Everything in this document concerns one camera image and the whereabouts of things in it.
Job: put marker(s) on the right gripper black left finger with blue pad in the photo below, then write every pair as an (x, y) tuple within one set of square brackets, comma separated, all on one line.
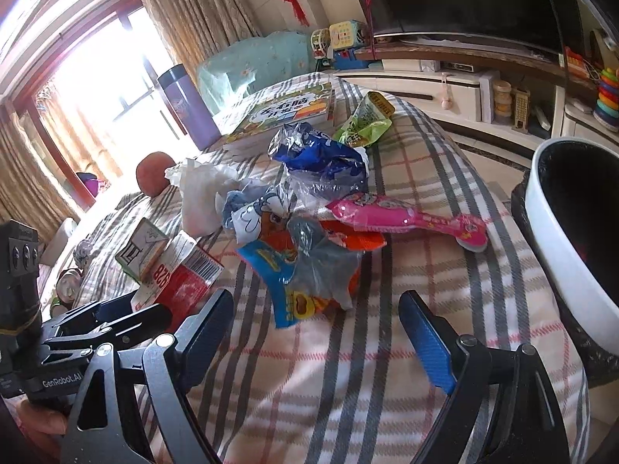
[(105, 425)]

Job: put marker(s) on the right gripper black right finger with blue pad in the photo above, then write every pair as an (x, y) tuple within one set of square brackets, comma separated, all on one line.
[(526, 424)]

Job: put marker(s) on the white tissue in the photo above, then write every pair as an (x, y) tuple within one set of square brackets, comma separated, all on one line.
[(203, 190)]

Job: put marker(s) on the orange blue snack wrapper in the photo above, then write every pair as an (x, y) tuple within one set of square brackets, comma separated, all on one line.
[(310, 267)]

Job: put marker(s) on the blue transparent plastic bag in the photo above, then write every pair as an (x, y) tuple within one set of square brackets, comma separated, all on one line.
[(318, 165)]

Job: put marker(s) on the green snack wrapper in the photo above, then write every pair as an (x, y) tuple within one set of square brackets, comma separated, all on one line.
[(371, 119)]

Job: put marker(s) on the white rimmed black trash bin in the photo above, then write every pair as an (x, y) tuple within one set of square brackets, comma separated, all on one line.
[(567, 209)]

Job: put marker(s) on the person's left hand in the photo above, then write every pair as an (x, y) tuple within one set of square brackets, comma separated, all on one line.
[(41, 426)]

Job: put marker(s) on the small green white carton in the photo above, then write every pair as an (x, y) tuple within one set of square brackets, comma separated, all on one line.
[(143, 248)]

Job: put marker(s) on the red cardboard box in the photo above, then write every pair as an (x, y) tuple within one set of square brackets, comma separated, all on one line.
[(179, 279)]

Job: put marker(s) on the plaid grey red tablecloth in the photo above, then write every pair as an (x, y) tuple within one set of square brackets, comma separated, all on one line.
[(347, 387)]

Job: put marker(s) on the red apple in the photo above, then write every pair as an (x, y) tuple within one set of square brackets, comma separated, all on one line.
[(150, 173)]

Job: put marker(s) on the pink toothbrush package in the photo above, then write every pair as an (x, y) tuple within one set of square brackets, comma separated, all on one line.
[(367, 212)]

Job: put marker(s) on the purple thermos bottle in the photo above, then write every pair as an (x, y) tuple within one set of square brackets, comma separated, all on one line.
[(189, 107)]

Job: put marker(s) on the white tv cabinet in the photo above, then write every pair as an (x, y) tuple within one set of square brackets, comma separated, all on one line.
[(464, 102)]

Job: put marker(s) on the children's activity book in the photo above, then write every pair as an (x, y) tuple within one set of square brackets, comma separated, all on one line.
[(314, 105)]

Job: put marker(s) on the wooden abacus toy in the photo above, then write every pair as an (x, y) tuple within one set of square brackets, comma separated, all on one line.
[(521, 109)]

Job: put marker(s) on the teal floral covered bundle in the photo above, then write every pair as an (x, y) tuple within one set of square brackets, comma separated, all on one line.
[(247, 66)]

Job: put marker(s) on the stacked round wooden containers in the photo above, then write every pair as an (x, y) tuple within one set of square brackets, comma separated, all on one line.
[(502, 100)]

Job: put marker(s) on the red toy telephone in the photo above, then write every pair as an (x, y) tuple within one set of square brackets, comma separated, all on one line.
[(577, 65)]

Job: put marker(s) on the beige patterned curtain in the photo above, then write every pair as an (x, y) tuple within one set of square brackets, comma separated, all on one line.
[(194, 30)]

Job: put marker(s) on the black curved television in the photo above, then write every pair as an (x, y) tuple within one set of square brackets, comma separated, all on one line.
[(548, 25)]

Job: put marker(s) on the yellow toy phone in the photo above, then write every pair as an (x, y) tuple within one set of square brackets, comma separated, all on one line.
[(347, 34)]

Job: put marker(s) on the black tracking camera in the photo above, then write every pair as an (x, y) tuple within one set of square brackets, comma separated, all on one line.
[(20, 301)]

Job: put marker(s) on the rainbow stacking ring toy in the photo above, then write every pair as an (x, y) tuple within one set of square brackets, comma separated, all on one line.
[(606, 109)]

